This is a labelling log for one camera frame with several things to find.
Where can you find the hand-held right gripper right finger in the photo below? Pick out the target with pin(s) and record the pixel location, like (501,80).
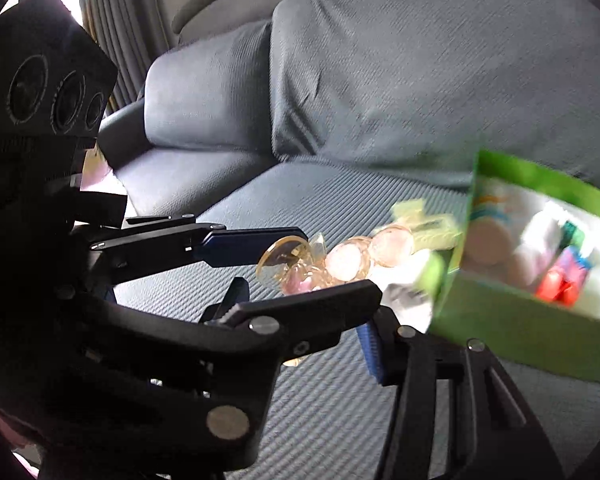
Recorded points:
(372,355)

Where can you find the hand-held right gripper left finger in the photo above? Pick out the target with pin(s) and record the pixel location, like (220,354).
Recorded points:
(237,292)

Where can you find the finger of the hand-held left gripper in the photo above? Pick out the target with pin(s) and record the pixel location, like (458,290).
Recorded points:
(320,310)
(250,247)

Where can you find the clear capsule blister pack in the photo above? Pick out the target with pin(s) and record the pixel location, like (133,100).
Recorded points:
(345,260)

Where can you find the green cardboard box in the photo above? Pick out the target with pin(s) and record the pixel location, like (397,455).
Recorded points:
(505,330)

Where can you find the white bottle with blue stripe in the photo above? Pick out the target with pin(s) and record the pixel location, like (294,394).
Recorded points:
(487,245)

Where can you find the plain white pill bottle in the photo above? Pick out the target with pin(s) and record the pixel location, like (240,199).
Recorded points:
(522,267)

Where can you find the orange toy with pink wrapper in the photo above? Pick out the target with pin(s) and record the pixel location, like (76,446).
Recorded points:
(555,280)

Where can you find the grey pleated curtain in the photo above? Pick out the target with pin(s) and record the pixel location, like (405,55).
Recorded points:
(110,20)

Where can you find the grey sofa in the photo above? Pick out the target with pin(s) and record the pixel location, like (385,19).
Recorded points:
(380,85)

